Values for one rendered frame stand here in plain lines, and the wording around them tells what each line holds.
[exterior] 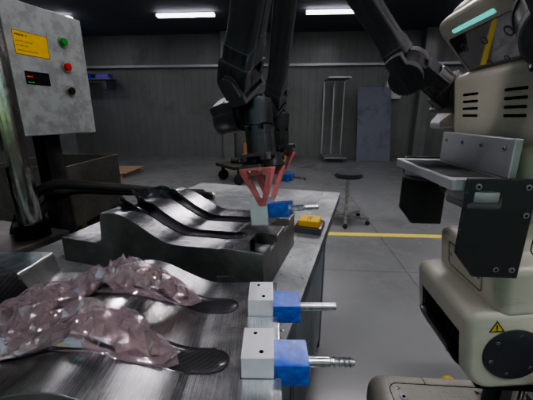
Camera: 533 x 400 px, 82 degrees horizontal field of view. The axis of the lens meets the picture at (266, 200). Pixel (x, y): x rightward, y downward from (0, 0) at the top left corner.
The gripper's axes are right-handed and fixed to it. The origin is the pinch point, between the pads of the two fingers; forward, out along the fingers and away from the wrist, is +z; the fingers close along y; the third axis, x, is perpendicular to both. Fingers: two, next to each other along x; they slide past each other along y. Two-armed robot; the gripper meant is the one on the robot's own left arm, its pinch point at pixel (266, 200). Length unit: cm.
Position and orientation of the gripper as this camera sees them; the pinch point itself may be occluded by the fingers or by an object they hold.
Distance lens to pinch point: 61.0
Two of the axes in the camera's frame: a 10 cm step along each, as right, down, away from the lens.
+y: -3.2, 1.2, -9.4
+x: 9.4, -0.6, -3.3
